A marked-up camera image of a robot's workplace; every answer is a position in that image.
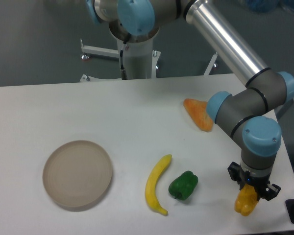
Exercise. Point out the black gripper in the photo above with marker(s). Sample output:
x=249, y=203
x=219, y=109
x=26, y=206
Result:
x=242, y=174

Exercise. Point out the yellow bell pepper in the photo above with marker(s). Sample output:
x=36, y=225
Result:
x=246, y=200

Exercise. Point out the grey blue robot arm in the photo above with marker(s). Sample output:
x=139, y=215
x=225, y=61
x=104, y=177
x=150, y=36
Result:
x=242, y=117

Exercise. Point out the green bell pepper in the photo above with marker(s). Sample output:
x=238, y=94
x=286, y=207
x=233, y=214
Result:
x=183, y=186

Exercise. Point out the beige round plate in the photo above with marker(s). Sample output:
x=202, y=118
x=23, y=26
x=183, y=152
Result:
x=77, y=175

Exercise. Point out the yellow banana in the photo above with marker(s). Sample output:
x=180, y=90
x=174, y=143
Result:
x=151, y=184

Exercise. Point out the blue object top right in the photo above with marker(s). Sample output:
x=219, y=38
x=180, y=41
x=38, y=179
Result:
x=265, y=6

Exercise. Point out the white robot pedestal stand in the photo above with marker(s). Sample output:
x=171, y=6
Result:
x=176, y=49

